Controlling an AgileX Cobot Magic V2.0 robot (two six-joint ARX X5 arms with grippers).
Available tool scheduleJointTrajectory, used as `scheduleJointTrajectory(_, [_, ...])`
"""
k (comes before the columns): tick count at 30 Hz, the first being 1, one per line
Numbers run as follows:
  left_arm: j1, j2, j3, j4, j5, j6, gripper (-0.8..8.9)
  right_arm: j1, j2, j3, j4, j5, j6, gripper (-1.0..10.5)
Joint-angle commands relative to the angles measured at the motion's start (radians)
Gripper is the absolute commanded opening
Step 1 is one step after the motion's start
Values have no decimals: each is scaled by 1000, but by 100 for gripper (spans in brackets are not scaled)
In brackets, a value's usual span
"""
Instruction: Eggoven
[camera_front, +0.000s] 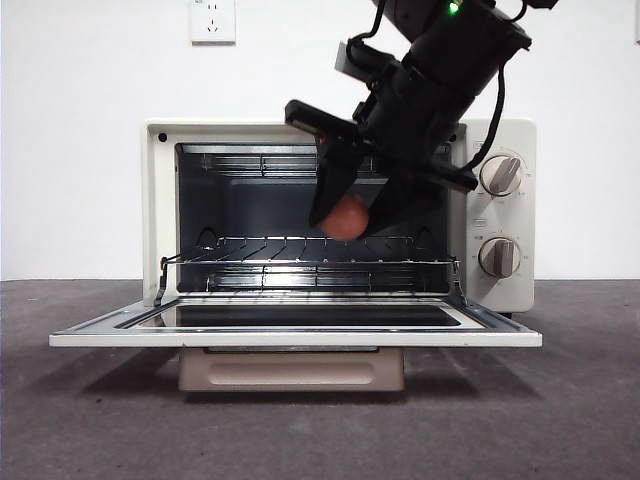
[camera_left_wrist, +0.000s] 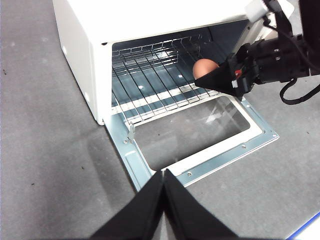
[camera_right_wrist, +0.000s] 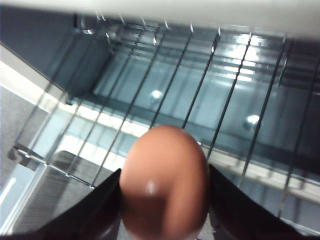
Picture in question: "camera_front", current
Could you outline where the metal wire oven rack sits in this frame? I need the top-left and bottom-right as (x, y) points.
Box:
(160, 235), (460, 267)

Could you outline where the cream Toshiba toaster oven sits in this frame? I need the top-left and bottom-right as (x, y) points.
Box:
(142, 117), (537, 315)

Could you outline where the cream knob with beige grip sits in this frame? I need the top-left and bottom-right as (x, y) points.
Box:
(479, 154), (524, 197)
(478, 237), (521, 279)

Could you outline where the white wall socket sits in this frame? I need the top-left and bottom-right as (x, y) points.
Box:
(189, 0), (236, 47)

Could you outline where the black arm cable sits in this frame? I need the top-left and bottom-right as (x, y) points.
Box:
(462, 64), (509, 171)

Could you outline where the glass oven door beige handle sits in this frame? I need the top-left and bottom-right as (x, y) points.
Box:
(48, 294), (544, 392)

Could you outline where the brown egg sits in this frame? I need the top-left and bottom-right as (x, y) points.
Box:
(319, 193), (370, 240)

